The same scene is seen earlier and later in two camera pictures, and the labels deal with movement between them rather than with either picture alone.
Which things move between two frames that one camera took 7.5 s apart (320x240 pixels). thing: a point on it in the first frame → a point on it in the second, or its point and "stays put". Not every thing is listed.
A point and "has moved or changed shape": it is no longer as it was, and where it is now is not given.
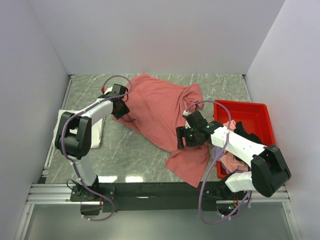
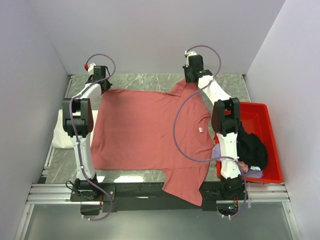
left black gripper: [125, 110] → [108, 85]
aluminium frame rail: [63, 194] stays put
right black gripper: [182, 132] → [187, 79]
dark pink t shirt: [157, 106] has moved or changed shape
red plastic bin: [256, 117] stays put
